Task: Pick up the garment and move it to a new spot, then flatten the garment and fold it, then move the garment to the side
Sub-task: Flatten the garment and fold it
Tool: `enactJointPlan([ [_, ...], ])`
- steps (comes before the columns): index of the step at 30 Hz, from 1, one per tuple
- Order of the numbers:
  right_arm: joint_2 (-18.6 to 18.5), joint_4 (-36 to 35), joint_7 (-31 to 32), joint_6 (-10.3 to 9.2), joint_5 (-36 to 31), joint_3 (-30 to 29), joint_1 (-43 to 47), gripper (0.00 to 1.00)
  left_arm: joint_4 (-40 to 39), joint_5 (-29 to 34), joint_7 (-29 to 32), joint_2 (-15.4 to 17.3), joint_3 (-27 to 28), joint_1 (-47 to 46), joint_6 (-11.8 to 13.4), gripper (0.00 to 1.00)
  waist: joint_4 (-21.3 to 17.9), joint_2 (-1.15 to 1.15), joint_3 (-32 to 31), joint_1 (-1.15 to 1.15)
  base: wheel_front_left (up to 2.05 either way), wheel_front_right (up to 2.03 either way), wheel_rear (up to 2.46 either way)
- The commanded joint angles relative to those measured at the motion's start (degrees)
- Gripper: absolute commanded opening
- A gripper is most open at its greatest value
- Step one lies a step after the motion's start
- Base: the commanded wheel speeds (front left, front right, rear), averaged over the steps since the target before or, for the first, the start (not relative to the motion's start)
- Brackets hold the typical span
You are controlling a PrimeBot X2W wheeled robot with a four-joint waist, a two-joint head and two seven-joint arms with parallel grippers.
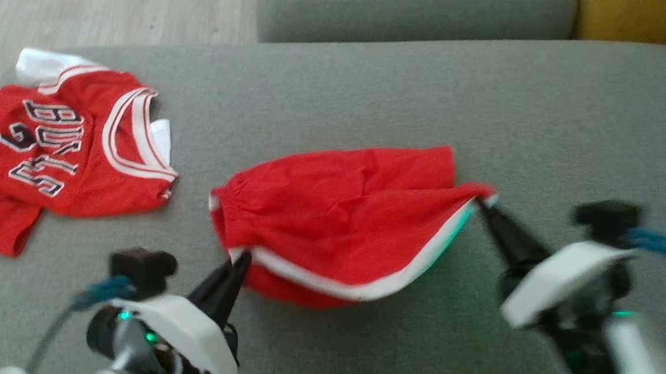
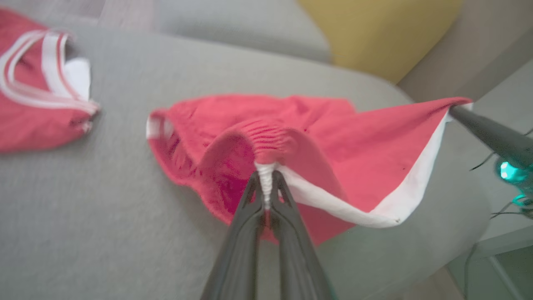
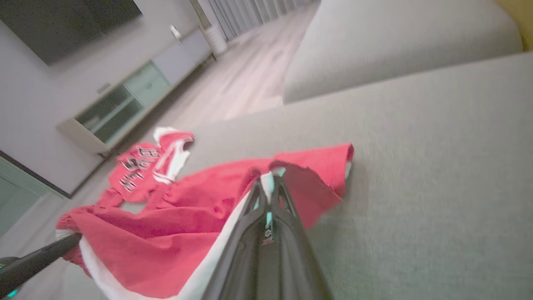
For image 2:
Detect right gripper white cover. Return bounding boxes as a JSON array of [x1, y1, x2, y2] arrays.
[[449, 104, 533, 218]]

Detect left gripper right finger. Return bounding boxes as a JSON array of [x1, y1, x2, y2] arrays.
[[271, 170, 334, 300]]

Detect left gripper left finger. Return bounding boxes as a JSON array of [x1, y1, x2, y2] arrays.
[[200, 171, 265, 300]]

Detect red shorts white band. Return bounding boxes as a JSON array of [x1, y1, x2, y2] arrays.
[[146, 94, 474, 246]]

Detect red basketball jersey white sleeves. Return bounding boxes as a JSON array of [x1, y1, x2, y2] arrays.
[[0, 8, 101, 153]]

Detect grey and yellow sofa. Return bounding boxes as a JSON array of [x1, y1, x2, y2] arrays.
[[0, 19, 494, 300]]

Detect yellow sofa backrest cushion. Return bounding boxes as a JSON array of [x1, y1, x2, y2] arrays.
[[297, 0, 463, 85]]

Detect grey sofa seat cushion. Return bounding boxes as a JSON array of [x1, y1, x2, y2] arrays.
[[152, 0, 332, 64]]

